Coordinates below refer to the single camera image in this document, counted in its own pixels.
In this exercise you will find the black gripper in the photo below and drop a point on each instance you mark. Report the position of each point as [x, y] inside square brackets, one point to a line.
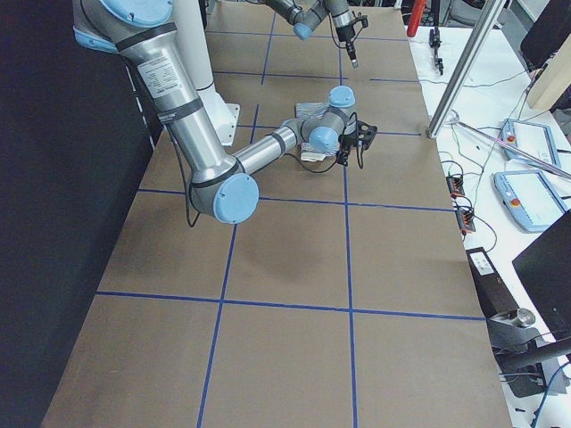
[345, 144]
[346, 37]

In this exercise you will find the navy white striped polo shirt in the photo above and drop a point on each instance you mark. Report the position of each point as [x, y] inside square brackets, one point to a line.
[309, 151]

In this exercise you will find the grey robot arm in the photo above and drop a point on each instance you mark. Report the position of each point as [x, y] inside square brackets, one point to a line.
[304, 22]
[164, 41]

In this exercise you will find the red object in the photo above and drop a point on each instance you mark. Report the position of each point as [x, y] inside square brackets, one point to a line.
[415, 17]

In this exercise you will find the black tripod stick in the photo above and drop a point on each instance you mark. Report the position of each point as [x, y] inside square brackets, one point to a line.
[434, 35]

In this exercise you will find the orange black connector block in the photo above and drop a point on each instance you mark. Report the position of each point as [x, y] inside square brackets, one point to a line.
[465, 222]
[455, 186]

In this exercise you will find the green tipped metal rod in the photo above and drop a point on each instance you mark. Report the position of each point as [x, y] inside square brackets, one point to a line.
[454, 120]

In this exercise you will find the left teach pendant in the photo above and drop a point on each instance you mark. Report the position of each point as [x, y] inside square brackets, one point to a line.
[532, 138]

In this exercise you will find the teach pendant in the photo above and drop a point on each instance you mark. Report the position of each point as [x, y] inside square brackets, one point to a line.
[530, 199]
[532, 138]

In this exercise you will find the right teach pendant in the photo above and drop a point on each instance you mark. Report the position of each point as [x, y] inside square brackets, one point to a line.
[530, 199]

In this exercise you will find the beige board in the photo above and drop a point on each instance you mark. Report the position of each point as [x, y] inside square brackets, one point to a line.
[553, 82]

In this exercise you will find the black monitor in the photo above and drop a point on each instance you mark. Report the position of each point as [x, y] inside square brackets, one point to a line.
[543, 269]

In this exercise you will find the aluminium frame post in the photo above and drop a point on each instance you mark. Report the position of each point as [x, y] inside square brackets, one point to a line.
[473, 47]

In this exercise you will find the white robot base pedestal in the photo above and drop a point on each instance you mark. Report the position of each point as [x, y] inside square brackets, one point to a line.
[193, 51]

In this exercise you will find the black camera stand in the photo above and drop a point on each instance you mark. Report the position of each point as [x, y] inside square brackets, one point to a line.
[525, 358]

